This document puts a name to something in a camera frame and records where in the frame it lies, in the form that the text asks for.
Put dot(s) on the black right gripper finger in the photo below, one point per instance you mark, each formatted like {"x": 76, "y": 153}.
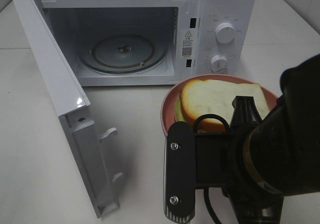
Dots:
{"x": 244, "y": 112}

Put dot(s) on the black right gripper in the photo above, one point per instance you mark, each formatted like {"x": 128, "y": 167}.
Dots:
{"x": 254, "y": 205}

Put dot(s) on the sandwich with lettuce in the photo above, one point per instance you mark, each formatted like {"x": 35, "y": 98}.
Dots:
{"x": 201, "y": 97}

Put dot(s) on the pink round plate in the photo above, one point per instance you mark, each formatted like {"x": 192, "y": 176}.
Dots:
{"x": 167, "y": 113}

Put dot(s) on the white microwave door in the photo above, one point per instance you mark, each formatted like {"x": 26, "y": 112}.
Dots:
{"x": 72, "y": 108}

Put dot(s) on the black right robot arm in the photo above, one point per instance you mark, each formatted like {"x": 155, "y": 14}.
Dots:
{"x": 281, "y": 156}

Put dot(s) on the lower white timer knob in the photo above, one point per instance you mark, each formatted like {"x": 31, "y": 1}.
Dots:
{"x": 219, "y": 64}

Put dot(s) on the upper white power knob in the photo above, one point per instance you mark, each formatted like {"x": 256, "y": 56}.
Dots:
{"x": 225, "y": 32}

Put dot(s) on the white warning label sticker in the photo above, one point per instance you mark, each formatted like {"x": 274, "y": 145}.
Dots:
{"x": 187, "y": 41}

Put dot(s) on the white microwave oven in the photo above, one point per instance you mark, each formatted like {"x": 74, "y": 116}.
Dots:
{"x": 79, "y": 23}

